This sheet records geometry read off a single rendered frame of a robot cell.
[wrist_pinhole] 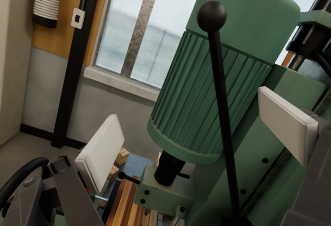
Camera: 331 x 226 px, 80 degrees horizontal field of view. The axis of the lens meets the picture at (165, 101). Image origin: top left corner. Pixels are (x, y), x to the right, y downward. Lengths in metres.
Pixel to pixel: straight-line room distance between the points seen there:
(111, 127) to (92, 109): 1.78
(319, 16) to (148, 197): 0.49
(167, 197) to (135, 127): 1.47
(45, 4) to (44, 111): 0.95
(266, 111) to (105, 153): 0.13
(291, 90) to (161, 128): 0.23
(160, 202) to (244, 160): 0.23
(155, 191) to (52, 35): 1.60
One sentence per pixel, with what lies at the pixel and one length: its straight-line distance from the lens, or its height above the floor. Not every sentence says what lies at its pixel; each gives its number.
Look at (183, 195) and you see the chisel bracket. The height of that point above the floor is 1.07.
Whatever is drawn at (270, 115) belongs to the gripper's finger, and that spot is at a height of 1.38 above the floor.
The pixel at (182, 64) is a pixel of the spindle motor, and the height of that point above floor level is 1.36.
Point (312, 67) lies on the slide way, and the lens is 0.48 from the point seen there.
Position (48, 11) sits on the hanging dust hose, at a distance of 1.72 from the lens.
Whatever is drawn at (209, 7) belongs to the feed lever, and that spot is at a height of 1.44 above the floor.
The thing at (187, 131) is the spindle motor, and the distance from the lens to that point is 0.36.
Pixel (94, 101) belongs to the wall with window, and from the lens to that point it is 1.92.
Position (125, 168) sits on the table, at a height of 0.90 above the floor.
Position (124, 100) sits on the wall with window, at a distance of 1.84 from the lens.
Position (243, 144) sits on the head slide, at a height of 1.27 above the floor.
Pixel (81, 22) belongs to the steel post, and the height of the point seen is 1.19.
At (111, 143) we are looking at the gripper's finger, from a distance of 0.17.
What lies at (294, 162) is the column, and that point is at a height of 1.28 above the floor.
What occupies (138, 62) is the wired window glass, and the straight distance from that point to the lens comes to 1.80.
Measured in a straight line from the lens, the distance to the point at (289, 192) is 0.42.
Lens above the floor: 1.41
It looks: 20 degrees down
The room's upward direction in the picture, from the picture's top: 23 degrees clockwise
